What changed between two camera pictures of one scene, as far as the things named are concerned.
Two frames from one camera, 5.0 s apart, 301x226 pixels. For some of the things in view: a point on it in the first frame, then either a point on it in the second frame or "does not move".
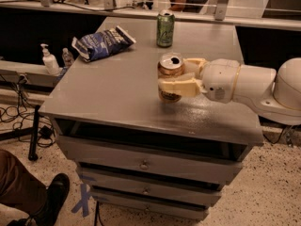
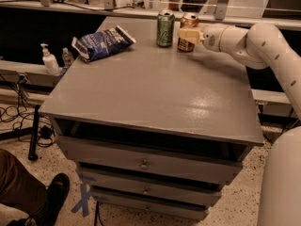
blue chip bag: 95,45 does not move
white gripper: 220,79 → 212,37
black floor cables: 28,124 does not move
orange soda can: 169,65 → 189,21
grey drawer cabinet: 135,155 does not move
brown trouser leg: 19,187 does not move
